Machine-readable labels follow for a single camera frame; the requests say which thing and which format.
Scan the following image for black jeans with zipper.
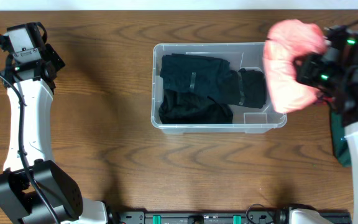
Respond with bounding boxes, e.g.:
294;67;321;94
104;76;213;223
158;90;233;124

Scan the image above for pink garment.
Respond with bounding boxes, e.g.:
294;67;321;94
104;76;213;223
263;19;326;113

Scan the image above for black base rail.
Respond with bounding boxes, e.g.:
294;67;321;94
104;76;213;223
118;210;289;224

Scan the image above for green garment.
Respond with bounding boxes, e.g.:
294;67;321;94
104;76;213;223
330;111;352;167

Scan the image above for dark garment with tape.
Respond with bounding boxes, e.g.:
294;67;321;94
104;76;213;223
160;54;241;105

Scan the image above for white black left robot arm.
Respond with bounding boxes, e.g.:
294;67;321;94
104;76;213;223
0;44;110;223

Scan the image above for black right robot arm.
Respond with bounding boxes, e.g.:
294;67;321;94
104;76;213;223
263;20;358;223

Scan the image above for clear plastic storage bin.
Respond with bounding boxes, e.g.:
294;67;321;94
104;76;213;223
150;42;287;134

